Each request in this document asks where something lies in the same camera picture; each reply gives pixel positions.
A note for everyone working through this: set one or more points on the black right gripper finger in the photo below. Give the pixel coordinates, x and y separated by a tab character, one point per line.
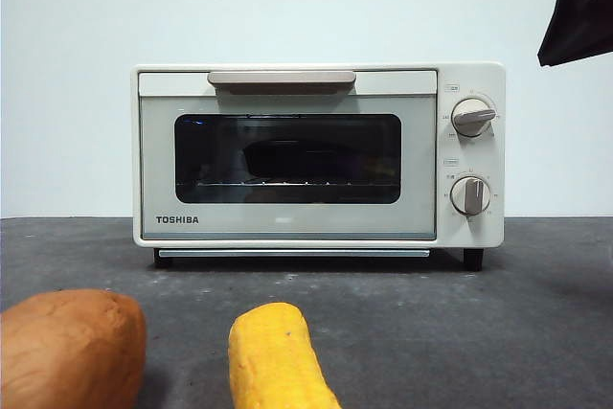
584	16

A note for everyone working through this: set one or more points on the purple eggplant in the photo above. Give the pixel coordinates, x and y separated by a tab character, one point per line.
297	160

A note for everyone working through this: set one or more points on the glass oven door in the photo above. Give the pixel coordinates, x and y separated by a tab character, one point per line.
287	222

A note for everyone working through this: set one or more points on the white Toshiba toaster oven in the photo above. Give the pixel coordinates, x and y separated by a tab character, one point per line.
471	155

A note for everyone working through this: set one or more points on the beige knob with sideways grip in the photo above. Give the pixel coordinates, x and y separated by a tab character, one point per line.
471	117

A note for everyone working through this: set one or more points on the yellow corn cob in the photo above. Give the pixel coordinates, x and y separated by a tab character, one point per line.
273	356

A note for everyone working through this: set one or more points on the orange-brown sweet potato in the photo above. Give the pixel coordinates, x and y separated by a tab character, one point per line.
67	351

